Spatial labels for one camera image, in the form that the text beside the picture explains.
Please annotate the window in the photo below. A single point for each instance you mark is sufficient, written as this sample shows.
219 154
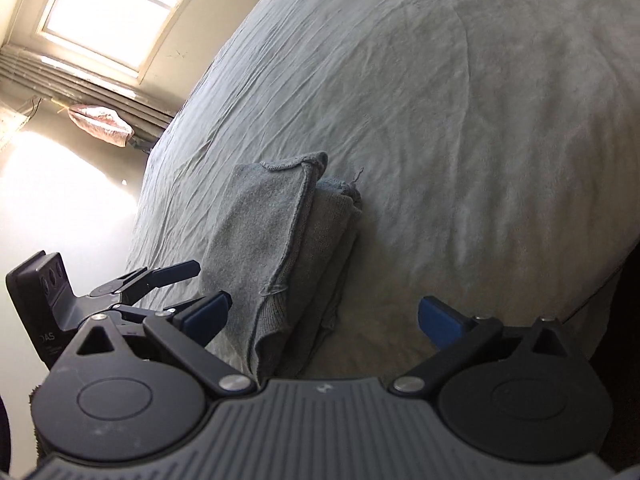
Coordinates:
125 10

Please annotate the grey star curtain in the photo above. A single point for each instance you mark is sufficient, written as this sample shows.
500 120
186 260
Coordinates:
100 90

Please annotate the grey knit sweater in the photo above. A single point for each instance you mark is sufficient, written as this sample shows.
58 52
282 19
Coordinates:
260 240

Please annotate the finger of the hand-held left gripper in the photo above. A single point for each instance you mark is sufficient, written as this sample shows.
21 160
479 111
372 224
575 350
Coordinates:
150 280

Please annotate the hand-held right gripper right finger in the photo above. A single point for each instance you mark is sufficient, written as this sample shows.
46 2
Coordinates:
440 321

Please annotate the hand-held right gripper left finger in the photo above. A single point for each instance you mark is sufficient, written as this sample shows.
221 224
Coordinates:
205 317

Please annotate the pink hanging garment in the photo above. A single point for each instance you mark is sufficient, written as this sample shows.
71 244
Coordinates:
100 125

